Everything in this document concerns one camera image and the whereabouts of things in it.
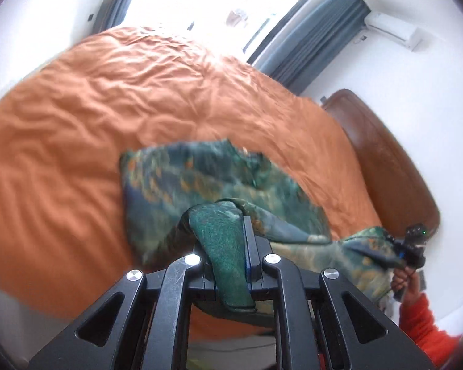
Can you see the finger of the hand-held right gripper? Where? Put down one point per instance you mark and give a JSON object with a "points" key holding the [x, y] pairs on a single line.
{"points": [[394, 244]]}

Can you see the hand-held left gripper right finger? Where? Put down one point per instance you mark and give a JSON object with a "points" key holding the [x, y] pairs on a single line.
{"points": [[254, 250]]}

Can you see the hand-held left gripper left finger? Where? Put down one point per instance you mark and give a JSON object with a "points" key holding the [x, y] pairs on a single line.
{"points": [[177, 277]]}

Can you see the green patterned jacket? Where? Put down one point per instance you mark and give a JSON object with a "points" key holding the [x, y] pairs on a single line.
{"points": [[216, 177]]}

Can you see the person's right forearm orange sleeve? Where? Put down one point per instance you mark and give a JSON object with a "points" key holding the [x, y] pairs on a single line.
{"points": [[428, 335]]}

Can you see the person's right hand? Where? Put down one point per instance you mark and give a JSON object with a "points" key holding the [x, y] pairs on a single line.
{"points": [[403, 281]]}

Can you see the brown wooden headboard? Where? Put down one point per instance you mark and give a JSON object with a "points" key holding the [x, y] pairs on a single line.
{"points": [[389, 162]]}

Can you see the bed with orange bedspread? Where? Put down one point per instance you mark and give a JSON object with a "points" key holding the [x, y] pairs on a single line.
{"points": [[81, 123]]}

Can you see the white air conditioner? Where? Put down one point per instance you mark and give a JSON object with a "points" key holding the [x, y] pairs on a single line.
{"points": [[393, 29]]}

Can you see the wide grey-blue curtain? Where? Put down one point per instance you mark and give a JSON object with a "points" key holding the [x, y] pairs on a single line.
{"points": [[320, 34]]}

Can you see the beige hanging garment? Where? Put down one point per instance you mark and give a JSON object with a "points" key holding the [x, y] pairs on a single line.
{"points": [[236, 16]]}

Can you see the narrow grey-blue curtain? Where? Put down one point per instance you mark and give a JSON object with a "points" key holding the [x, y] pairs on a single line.
{"points": [[115, 0]]}

